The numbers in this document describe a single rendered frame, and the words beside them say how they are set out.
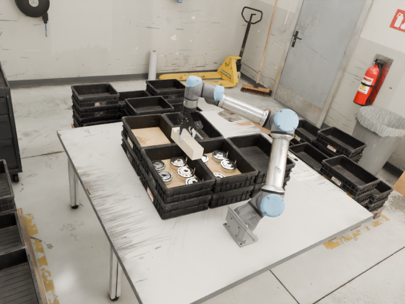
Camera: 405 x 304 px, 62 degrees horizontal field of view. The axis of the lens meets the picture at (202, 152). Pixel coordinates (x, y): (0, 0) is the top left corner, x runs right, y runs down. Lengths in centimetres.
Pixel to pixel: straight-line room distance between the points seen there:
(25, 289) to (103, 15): 384
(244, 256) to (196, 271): 28
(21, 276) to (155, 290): 71
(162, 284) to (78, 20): 393
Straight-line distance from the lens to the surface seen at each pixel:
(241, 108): 181
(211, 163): 216
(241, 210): 181
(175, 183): 194
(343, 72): 490
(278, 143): 170
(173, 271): 168
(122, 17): 511
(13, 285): 196
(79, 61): 510
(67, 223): 288
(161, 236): 181
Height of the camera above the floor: 203
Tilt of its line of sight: 32 degrees down
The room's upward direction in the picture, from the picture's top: 11 degrees clockwise
